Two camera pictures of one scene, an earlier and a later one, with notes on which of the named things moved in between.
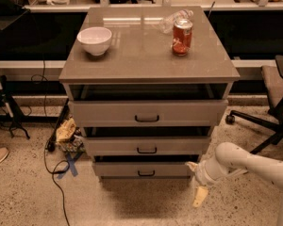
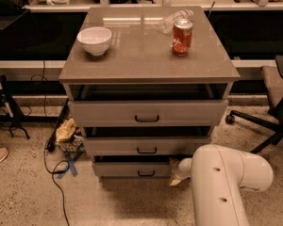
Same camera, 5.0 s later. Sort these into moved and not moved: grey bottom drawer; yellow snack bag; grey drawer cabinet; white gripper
Moved: white gripper
Not moved: grey bottom drawer; grey drawer cabinet; yellow snack bag
